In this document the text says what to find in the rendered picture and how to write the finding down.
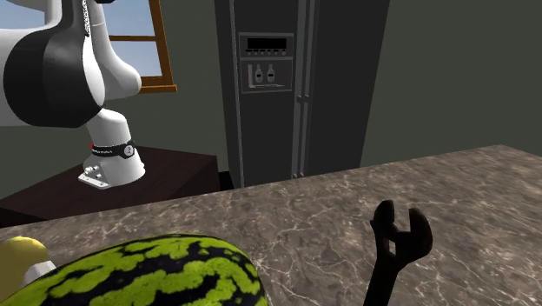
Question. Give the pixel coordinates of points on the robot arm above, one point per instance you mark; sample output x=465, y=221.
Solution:
x=114, y=140

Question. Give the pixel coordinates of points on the dark grey refrigerator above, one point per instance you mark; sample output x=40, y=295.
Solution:
x=330, y=84

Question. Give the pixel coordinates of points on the dark brown robot stand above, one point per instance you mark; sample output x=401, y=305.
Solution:
x=178, y=173

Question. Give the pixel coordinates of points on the striped green watermelon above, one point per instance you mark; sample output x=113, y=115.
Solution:
x=169, y=275

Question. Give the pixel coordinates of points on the black adjustable wrench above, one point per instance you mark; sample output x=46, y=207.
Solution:
x=387, y=262

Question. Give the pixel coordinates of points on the wooden framed window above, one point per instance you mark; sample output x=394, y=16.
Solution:
x=139, y=55

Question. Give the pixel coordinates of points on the yellow and white object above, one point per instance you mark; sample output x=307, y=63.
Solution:
x=19, y=258

